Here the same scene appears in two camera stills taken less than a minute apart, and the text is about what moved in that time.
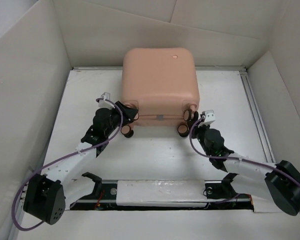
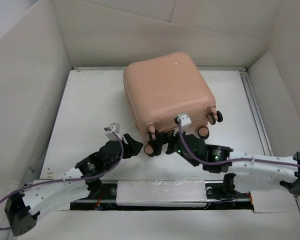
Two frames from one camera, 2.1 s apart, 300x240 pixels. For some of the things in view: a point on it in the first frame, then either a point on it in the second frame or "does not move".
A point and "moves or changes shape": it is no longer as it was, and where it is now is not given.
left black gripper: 128,113 → 131,146
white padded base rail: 161,193 does not move
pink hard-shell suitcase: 162,84 moves or changes shape
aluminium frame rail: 257,117 does not move
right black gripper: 197,128 → 164,137
